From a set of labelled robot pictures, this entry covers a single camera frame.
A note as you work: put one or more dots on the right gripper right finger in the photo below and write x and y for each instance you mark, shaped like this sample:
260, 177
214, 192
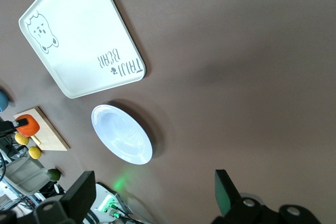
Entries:
224, 195

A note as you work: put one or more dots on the yellow lemon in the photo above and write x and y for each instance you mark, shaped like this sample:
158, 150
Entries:
21, 139
35, 152

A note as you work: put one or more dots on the bamboo cutting board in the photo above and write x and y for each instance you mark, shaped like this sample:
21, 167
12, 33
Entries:
52, 137

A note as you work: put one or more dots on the grey plastic bin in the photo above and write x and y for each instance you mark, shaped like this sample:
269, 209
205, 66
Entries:
23, 174

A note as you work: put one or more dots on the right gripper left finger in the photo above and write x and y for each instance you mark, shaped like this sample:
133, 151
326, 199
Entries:
81, 195

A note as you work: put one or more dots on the blue bowl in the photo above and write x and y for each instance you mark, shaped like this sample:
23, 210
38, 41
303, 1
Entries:
3, 102

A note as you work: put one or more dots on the orange mandarin fruit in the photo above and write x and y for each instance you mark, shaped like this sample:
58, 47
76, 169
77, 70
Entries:
30, 129

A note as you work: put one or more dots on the cream bear print tray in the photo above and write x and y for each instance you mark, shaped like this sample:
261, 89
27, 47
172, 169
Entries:
78, 37

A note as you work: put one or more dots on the pale blue round plate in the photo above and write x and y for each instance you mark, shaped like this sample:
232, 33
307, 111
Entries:
120, 134

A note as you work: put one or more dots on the dark green lime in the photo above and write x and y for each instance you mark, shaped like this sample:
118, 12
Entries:
53, 174

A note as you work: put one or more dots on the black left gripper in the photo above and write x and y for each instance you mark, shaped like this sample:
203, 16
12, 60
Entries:
5, 128

